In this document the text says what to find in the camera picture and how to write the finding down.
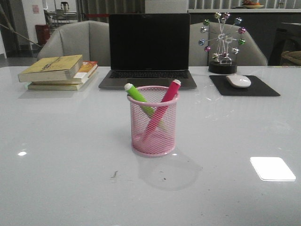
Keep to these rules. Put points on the grey laptop black screen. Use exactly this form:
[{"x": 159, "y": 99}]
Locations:
[{"x": 149, "y": 49}]

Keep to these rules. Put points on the white computer mouse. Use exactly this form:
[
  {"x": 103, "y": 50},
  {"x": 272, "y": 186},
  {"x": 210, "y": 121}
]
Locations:
[{"x": 238, "y": 81}]

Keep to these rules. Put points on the ferris wheel desk ornament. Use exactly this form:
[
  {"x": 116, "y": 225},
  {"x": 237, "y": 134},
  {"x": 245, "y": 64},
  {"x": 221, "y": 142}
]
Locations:
[{"x": 221, "y": 62}]

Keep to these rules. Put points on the orange white middle book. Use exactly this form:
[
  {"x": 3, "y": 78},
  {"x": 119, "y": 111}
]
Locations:
[{"x": 87, "y": 69}]

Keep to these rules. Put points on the grey right armchair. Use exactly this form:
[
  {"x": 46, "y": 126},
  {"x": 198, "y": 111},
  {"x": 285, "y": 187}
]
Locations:
[{"x": 249, "y": 54}]

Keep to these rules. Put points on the pale bottom book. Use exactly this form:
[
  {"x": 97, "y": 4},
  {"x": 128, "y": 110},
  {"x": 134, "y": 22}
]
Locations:
[{"x": 56, "y": 87}]

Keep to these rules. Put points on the green highlighter pen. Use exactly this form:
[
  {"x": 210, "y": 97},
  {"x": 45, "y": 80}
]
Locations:
[{"x": 136, "y": 95}]

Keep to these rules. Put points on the fruit bowl on counter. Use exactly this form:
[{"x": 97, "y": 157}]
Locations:
[{"x": 249, "y": 4}]

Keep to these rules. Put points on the grey left armchair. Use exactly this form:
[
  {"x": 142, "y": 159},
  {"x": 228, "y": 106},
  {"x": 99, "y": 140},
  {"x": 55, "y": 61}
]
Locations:
[{"x": 89, "y": 39}]

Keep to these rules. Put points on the black mouse pad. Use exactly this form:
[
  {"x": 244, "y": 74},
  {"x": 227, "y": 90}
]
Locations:
[{"x": 257, "y": 88}]

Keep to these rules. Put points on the grey armchair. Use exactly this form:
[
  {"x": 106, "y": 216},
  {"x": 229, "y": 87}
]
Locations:
[
  {"x": 249, "y": 54},
  {"x": 89, "y": 39}
]

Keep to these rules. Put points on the pink highlighter pen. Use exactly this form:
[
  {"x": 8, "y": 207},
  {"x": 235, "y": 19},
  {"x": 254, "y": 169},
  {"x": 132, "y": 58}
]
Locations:
[{"x": 160, "y": 111}]

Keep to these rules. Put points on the red trash bin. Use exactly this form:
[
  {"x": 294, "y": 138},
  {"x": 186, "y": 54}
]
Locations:
[{"x": 43, "y": 33}]

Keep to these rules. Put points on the yellow top book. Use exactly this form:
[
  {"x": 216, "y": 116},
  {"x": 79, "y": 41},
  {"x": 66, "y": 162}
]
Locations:
[{"x": 52, "y": 69}]

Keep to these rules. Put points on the pink mesh pen holder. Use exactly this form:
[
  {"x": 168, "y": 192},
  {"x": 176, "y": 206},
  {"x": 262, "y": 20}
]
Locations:
[{"x": 159, "y": 142}]

